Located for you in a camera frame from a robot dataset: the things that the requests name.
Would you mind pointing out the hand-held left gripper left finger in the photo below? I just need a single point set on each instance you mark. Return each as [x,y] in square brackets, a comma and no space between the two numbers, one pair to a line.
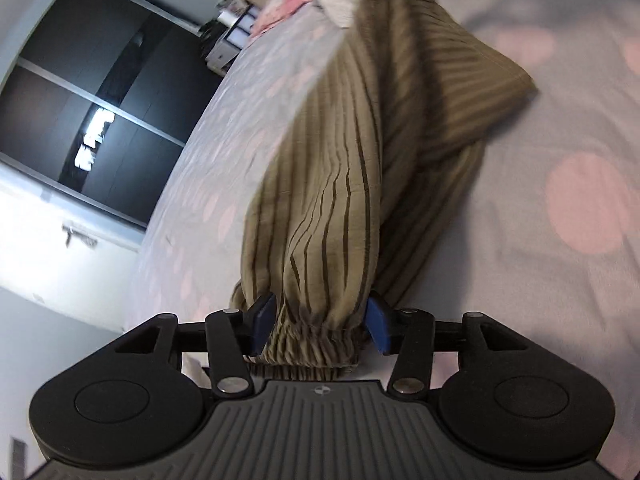
[262,321]

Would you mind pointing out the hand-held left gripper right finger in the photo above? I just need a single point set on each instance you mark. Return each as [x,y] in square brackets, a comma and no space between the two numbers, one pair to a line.
[378,326]

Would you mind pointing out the olive striped pants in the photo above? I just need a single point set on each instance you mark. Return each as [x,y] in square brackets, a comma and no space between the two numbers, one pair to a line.
[345,160]

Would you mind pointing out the bed with pink dotted sheet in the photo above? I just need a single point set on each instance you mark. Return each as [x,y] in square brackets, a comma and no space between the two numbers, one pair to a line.
[525,220]

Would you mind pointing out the white room door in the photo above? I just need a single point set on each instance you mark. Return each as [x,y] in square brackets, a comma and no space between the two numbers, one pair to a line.
[55,260]

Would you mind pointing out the dark sliding door wardrobe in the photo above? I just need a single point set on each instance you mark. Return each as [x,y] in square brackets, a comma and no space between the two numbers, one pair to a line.
[115,95]

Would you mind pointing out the white bedside table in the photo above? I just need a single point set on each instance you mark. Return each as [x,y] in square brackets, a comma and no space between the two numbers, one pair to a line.
[231,35]

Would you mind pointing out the light pink printed pillow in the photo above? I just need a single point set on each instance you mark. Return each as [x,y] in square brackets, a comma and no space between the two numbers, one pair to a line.
[277,12]

